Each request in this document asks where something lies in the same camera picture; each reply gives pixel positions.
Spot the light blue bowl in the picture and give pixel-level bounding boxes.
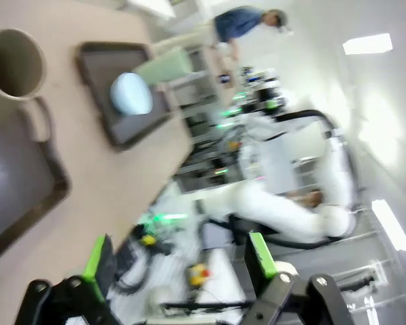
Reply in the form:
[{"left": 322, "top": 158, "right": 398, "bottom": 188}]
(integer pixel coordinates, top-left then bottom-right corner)
[{"left": 110, "top": 72, "right": 154, "bottom": 116}]

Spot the tall light green cup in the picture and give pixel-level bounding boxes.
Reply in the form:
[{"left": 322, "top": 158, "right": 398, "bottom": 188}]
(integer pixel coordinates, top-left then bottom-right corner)
[{"left": 135, "top": 45, "right": 191, "bottom": 85}]

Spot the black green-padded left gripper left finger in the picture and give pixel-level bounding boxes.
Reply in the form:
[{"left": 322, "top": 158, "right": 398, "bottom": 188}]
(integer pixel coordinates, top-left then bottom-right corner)
[{"left": 15, "top": 233, "right": 122, "bottom": 325}]

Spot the tall brown cup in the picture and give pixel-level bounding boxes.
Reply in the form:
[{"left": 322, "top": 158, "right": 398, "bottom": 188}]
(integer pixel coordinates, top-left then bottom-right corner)
[{"left": 0, "top": 28, "right": 49, "bottom": 102}]

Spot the person in blue shirt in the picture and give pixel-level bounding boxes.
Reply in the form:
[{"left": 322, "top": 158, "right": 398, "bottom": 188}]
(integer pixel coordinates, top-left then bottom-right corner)
[{"left": 212, "top": 8, "right": 290, "bottom": 64}]

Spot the white ceiling light panel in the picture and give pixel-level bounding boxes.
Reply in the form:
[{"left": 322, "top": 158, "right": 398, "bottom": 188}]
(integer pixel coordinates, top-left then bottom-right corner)
[
  {"left": 342, "top": 32, "right": 393, "bottom": 56},
  {"left": 371, "top": 199, "right": 406, "bottom": 252}
]

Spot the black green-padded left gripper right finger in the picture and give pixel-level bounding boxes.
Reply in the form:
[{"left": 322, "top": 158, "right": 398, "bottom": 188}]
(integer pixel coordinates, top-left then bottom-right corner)
[{"left": 244, "top": 232, "right": 355, "bottom": 325}]

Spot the dark brown handled tray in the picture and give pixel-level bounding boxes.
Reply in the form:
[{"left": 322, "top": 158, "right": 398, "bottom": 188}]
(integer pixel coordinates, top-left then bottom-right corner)
[
  {"left": 0, "top": 96, "right": 71, "bottom": 268},
  {"left": 74, "top": 41, "right": 174, "bottom": 150}
]

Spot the grey metal frame rack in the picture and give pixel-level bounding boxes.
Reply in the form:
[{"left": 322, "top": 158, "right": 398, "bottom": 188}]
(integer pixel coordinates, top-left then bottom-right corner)
[{"left": 152, "top": 43, "right": 231, "bottom": 197}]

